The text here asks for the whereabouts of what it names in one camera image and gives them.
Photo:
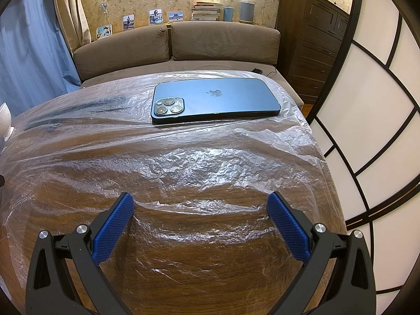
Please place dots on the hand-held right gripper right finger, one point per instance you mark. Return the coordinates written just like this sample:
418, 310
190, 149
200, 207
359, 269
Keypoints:
288, 226

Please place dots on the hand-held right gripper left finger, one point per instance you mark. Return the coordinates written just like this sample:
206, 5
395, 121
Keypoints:
111, 226

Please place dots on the black framed paper screen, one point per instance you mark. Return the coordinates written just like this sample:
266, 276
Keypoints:
377, 121

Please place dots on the blue smartphone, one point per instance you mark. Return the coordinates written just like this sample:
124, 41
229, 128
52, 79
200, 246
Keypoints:
223, 101

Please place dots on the white footed ceramic bowl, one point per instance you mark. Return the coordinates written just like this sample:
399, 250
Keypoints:
4, 118

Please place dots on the brown sofa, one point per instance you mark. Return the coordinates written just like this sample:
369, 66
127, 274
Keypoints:
131, 55

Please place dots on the brown sofa back cushion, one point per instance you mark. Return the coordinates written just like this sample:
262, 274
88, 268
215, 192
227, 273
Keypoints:
121, 51
226, 44

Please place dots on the dark wooden dresser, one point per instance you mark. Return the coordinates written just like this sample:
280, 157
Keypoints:
311, 46

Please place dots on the blue curtain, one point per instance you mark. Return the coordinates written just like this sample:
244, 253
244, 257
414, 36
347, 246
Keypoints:
29, 59

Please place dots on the teal framed cartoon photo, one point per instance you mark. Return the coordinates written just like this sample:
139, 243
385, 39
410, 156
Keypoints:
104, 31

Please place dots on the standing person photo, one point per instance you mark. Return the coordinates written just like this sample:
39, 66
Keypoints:
129, 22

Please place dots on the sunglasses person photo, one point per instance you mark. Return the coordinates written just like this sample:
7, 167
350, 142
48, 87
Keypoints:
156, 17

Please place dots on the grey cylinder speaker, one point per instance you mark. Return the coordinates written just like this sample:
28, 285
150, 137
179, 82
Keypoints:
247, 12

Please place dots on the building landscape photo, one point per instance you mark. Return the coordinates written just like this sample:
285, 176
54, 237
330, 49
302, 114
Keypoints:
176, 16

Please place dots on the teal cylinder speaker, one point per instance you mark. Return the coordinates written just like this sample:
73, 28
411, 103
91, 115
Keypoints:
228, 14

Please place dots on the beige patterned curtain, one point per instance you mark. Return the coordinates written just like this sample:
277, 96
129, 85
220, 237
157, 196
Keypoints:
72, 6

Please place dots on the stack of books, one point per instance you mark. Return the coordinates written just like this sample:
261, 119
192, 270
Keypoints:
206, 11

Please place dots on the white wall hook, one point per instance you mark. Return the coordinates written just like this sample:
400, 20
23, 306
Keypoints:
103, 8

